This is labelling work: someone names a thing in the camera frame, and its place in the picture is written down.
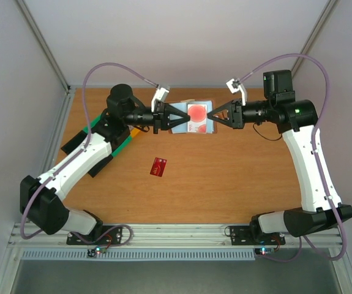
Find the brown leather card holder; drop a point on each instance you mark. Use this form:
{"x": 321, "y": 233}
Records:
{"x": 182, "y": 129}

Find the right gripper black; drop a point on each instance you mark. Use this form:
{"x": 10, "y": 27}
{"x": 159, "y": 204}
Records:
{"x": 238, "y": 114}

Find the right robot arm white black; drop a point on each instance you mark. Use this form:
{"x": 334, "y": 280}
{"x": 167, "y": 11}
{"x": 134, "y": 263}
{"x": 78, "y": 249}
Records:
{"x": 321, "y": 207}

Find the small circuit board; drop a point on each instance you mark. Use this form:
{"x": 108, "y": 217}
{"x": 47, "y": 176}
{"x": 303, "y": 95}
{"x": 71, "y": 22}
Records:
{"x": 93, "y": 253}
{"x": 264, "y": 251}

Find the red VIP credit card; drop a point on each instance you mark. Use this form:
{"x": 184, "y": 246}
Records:
{"x": 158, "y": 167}

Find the green plastic bin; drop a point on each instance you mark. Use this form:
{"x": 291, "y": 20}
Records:
{"x": 113, "y": 130}

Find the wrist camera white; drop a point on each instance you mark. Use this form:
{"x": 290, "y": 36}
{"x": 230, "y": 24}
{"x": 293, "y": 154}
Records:
{"x": 160, "y": 94}
{"x": 234, "y": 85}

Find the right small circuit board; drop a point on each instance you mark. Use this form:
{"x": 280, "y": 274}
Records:
{"x": 264, "y": 251}

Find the yellow plastic bin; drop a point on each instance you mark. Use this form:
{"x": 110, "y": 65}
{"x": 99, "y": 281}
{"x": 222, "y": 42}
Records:
{"x": 134, "y": 132}

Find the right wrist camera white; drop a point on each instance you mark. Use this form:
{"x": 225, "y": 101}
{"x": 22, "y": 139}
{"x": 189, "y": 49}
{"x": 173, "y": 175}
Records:
{"x": 234, "y": 85}

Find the black plastic bin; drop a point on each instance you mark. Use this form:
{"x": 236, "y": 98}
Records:
{"x": 74, "y": 142}

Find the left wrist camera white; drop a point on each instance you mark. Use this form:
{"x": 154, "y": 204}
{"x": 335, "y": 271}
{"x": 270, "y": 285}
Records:
{"x": 160, "y": 94}

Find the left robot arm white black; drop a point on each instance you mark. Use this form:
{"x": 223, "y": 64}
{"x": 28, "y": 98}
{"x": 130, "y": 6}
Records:
{"x": 41, "y": 198}

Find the grey slotted cable duct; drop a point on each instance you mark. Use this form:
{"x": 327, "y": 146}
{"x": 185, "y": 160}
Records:
{"x": 141, "y": 255}

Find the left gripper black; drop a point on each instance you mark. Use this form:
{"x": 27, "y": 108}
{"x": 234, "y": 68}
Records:
{"x": 159, "y": 116}

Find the left small circuit board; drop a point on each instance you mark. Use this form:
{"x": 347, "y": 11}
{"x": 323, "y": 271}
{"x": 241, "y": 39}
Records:
{"x": 93, "y": 253}

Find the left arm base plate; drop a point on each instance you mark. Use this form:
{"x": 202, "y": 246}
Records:
{"x": 107, "y": 235}

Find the aluminium front rail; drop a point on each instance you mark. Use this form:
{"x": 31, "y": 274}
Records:
{"x": 174, "y": 236}

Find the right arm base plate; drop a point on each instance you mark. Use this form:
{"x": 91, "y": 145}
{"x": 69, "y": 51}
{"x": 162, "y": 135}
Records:
{"x": 241, "y": 235}

